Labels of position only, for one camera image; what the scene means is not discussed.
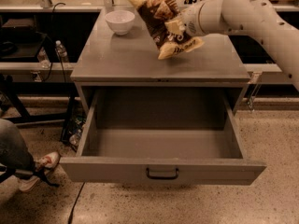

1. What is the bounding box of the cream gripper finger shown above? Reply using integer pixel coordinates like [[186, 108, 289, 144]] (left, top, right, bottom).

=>
[[164, 16, 185, 35]]

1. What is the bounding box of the brown chip bag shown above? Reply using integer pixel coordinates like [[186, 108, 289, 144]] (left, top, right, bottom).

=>
[[128, 0, 204, 60]]

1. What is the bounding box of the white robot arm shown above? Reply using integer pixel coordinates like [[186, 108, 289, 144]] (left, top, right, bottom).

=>
[[165, 0, 299, 90]]

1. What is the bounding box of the grey cabinet counter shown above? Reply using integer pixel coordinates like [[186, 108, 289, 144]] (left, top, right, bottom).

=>
[[69, 5, 251, 117]]

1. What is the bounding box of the grey open top drawer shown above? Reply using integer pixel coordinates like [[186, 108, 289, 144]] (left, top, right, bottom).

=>
[[61, 87, 265, 185]]

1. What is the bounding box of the white ceramic bowl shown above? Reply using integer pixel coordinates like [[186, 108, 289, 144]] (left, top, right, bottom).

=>
[[105, 10, 135, 35]]

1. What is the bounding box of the clear plastic water bottle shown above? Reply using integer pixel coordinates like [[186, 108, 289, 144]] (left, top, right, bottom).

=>
[[55, 40, 69, 63]]

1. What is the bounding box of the black side table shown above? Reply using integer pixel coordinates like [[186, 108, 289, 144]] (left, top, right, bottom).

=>
[[0, 16, 78, 126]]

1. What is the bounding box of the white and red sneaker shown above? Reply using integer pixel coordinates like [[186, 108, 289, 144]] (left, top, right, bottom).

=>
[[18, 151, 60, 192]]

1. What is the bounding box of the person leg in jeans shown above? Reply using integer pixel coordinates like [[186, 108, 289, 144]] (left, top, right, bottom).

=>
[[0, 119, 36, 171]]

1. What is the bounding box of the black drawer handle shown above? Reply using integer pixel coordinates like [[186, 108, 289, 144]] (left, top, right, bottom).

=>
[[146, 168, 179, 180]]

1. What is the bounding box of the black floor cable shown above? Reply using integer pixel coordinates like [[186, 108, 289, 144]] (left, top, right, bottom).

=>
[[67, 181, 86, 224]]

